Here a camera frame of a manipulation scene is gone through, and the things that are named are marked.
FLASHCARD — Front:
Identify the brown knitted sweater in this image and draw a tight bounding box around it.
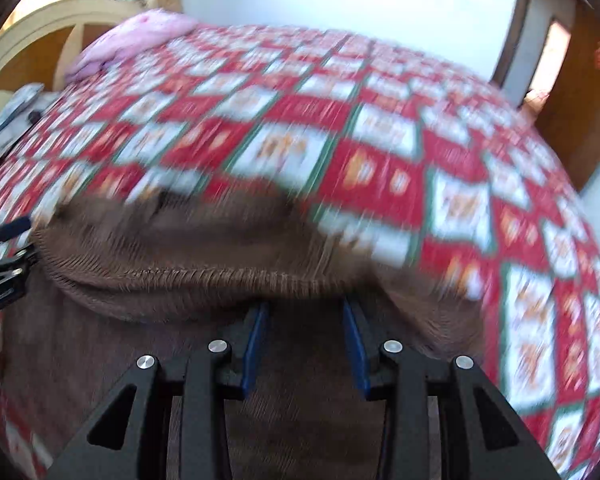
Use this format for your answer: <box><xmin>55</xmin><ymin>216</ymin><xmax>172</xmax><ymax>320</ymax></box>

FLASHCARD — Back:
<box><xmin>0</xmin><ymin>187</ymin><xmax>486</xmax><ymax>480</ymax></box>

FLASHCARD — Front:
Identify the red checkered printed blanket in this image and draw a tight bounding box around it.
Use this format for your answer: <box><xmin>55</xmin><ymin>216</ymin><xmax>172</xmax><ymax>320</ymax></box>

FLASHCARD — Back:
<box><xmin>0</xmin><ymin>22</ymin><xmax>600</xmax><ymax>480</ymax></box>

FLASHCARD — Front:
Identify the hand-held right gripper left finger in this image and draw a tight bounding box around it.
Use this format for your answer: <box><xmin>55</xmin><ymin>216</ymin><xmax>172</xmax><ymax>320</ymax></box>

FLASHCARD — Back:
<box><xmin>47</xmin><ymin>302</ymin><xmax>272</xmax><ymax>480</ymax></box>

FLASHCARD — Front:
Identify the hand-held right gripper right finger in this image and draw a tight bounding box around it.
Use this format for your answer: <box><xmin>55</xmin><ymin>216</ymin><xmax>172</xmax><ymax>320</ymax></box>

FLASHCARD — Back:
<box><xmin>342</xmin><ymin>300</ymin><xmax>561</xmax><ymax>480</ymax></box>

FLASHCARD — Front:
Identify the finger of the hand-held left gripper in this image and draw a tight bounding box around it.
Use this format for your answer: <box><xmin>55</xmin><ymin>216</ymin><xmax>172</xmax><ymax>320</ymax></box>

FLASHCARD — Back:
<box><xmin>0</xmin><ymin>245</ymin><xmax>40</xmax><ymax>315</ymax></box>
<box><xmin>0</xmin><ymin>216</ymin><xmax>35</xmax><ymax>257</ymax></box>

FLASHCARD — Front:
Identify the cream and wood headboard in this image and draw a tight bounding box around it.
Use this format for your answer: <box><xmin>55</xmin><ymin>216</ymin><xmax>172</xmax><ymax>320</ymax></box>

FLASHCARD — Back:
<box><xmin>0</xmin><ymin>0</ymin><xmax>153</xmax><ymax>126</ymax></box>

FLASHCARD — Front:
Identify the pink quilt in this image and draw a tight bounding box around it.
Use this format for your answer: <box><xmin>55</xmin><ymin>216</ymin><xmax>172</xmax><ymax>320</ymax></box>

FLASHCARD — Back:
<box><xmin>65</xmin><ymin>9</ymin><xmax>201</xmax><ymax>83</ymax></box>

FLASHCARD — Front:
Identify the brown door frame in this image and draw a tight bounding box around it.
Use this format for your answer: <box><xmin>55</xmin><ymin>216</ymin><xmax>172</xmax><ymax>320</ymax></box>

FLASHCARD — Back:
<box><xmin>490</xmin><ymin>0</ymin><xmax>578</xmax><ymax>111</ymax></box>

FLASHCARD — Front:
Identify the grey patterned pillow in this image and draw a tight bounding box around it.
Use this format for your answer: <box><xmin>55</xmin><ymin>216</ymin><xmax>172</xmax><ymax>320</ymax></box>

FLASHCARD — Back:
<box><xmin>0</xmin><ymin>85</ymin><xmax>56</xmax><ymax>176</ymax></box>

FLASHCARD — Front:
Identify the brown wooden door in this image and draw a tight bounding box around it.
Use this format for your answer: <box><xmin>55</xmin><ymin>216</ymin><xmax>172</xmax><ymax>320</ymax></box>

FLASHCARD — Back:
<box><xmin>535</xmin><ymin>0</ymin><xmax>600</xmax><ymax>191</ymax></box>

